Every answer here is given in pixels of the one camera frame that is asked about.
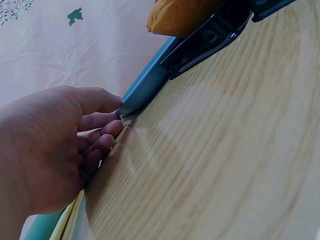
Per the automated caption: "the person's left hand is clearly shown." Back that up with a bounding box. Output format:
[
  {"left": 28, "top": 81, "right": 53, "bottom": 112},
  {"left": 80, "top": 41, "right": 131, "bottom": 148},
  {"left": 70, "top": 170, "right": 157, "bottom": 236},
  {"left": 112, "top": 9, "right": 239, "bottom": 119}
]
[{"left": 0, "top": 85, "right": 125, "bottom": 240}]

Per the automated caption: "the black spring clamp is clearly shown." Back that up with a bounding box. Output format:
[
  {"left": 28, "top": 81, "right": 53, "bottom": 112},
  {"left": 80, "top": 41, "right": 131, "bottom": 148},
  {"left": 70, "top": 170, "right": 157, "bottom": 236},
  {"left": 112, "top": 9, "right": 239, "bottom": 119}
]
[{"left": 159, "top": 0, "right": 297, "bottom": 81}]

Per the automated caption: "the orange cloth bundle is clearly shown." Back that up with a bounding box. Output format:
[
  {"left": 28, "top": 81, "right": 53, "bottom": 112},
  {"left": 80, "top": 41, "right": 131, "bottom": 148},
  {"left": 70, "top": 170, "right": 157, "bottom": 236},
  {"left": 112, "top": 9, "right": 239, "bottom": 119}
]
[{"left": 145, "top": 0, "right": 229, "bottom": 39}]

